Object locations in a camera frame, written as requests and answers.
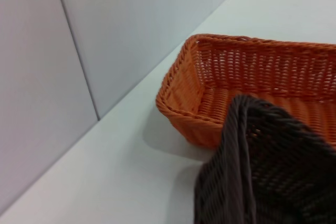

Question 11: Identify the orange woven basket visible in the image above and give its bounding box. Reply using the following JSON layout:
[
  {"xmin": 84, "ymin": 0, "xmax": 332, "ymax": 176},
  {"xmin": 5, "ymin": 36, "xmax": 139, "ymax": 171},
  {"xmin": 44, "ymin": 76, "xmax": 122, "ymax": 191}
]
[{"xmin": 155, "ymin": 33, "xmax": 336, "ymax": 149}]

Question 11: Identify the dark brown woven basket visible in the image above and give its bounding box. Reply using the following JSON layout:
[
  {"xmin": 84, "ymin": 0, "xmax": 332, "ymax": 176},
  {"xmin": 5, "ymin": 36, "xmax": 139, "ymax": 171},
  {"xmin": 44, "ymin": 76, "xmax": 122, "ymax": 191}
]
[{"xmin": 193, "ymin": 94, "xmax": 336, "ymax": 224}]

